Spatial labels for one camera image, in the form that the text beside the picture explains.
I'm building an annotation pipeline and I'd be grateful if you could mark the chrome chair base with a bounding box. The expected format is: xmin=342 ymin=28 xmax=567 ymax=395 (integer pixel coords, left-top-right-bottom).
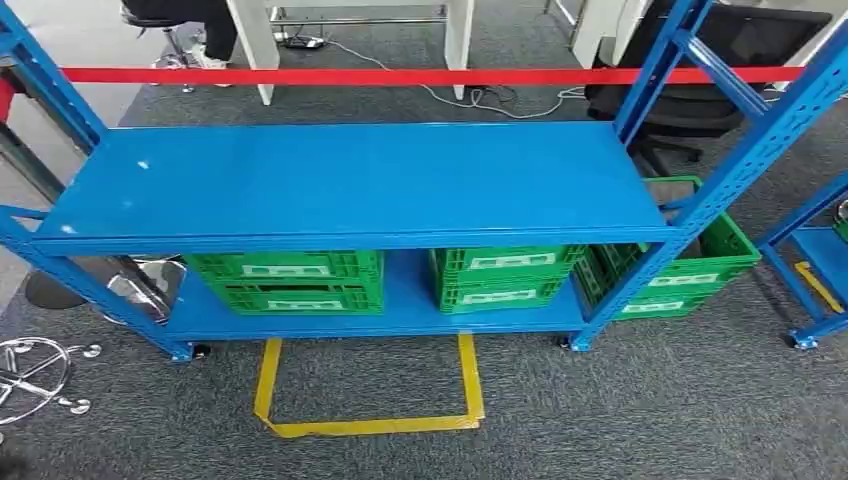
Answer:
xmin=0 ymin=335 xmax=105 ymax=429

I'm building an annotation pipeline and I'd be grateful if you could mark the black stool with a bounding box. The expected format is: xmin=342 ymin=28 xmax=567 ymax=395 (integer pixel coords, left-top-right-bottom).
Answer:
xmin=120 ymin=5 xmax=200 ymax=94

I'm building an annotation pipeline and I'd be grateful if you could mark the yellow floor tape strip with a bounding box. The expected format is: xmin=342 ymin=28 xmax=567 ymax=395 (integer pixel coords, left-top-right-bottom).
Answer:
xmin=794 ymin=260 xmax=847 ymax=315

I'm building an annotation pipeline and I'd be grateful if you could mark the white cable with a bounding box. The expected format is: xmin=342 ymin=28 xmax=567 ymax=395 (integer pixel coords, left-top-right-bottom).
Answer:
xmin=324 ymin=39 xmax=588 ymax=121

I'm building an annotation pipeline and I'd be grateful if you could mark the black power strip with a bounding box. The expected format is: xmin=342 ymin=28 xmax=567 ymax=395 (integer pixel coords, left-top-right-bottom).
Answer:
xmin=280 ymin=33 xmax=327 ymax=52

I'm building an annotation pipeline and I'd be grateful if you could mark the dark grey metal bar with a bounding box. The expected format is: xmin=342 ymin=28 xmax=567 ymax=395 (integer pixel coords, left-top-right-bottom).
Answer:
xmin=0 ymin=123 xmax=68 ymax=204

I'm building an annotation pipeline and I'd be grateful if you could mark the black office chair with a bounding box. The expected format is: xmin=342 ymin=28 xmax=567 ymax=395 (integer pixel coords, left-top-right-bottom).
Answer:
xmin=585 ymin=0 xmax=833 ymax=178

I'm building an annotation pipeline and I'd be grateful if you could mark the red barrier tape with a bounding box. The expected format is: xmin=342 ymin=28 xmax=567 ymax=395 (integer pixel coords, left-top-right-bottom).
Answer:
xmin=0 ymin=64 xmax=807 ymax=125

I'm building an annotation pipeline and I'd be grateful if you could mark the black round base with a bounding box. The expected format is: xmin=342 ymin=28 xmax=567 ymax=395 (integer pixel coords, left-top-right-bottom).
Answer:
xmin=24 ymin=269 xmax=88 ymax=312

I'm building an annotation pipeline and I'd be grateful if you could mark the blue metal shelf rack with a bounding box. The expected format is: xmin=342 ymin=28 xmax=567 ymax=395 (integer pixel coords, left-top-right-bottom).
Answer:
xmin=0 ymin=0 xmax=848 ymax=364

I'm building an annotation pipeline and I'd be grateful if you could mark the yellow floor tape outline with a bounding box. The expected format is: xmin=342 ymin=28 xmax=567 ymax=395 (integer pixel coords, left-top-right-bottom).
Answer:
xmin=253 ymin=333 xmax=487 ymax=440

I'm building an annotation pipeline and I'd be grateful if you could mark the white table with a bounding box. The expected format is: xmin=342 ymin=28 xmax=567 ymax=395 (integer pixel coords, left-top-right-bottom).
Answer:
xmin=225 ymin=0 xmax=476 ymax=107

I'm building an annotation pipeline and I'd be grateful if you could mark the person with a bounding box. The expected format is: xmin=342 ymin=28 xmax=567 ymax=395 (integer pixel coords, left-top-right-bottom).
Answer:
xmin=121 ymin=0 xmax=240 ymax=72

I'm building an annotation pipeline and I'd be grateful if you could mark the small blue metal rack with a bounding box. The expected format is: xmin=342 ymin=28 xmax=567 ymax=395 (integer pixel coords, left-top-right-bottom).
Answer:
xmin=755 ymin=171 xmax=848 ymax=352

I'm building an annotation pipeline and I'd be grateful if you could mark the white table leg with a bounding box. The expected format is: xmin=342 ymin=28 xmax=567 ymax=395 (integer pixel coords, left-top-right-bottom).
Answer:
xmin=572 ymin=0 xmax=655 ymax=69

